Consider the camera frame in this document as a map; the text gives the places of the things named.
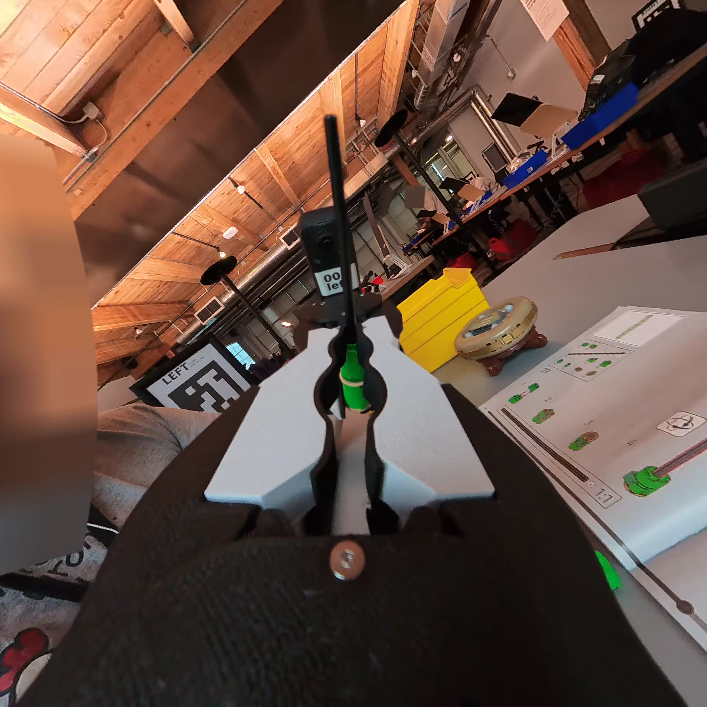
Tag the black disc pole lamp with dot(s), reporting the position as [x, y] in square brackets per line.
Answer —
[218, 270]

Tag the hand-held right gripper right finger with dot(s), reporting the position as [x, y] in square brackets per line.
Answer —
[436, 442]

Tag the grey desk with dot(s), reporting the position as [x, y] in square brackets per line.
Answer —
[580, 287]

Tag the tan brick pot model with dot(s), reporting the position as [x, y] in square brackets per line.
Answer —
[497, 328]

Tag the yellow plastic bin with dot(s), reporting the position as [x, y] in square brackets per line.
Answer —
[436, 320]

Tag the black white marker signboard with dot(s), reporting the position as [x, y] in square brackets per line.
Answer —
[188, 386]

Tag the building instruction booklet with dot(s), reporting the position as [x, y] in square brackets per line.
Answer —
[635, 375]

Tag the black rod with green bricks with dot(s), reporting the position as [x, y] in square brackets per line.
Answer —
[353, 386]

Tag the green round brick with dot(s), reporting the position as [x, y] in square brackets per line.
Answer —
[607, 571]

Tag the person's grey printed shirt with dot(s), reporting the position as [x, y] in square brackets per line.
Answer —
[149, 453]

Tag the red bag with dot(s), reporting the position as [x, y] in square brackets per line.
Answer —
[618, 182]

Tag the white wall poster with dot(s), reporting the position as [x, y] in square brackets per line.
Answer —
[544, 16]

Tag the dark grey box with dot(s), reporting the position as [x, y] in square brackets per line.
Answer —
[674, 199]

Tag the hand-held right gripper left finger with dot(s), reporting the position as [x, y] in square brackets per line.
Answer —
[259, 442]

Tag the blue plastic bin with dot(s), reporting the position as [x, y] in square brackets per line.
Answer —
[524, 171]
[602, 121]

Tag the grey table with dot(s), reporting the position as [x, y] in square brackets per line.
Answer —
[596, 226]

